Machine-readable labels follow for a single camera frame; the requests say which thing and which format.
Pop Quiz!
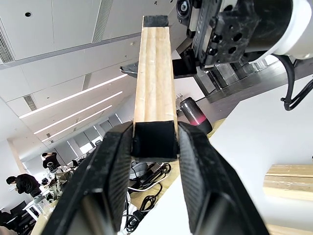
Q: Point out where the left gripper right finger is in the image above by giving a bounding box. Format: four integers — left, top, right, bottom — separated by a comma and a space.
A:
178, 121, 270, 235

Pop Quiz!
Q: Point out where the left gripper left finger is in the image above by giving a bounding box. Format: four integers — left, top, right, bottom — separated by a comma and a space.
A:
43, 121, 135, 235

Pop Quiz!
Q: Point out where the wooden seat board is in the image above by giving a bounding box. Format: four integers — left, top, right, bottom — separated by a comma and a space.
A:
263, 164, 313, 203

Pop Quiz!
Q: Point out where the black headset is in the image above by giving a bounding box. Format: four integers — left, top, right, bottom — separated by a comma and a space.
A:
129, 159, 172, 189

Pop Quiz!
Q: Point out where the dark bottle with red ring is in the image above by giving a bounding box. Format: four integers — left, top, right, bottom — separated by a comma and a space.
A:
179, 97, 212, 134

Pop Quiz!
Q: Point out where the wooden leg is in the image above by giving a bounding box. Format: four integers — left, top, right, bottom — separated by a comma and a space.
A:
131, 15, 179, 162

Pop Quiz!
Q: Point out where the black power cable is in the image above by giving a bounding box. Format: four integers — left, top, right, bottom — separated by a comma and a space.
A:
121, 188, 162, 235

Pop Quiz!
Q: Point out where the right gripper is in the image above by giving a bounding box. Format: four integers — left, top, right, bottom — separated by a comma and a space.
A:
119, 0, 294, 79

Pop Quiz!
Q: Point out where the person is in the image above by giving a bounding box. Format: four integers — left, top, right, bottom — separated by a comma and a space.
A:
41, 151, 58, 170
6, 173, 42, 198

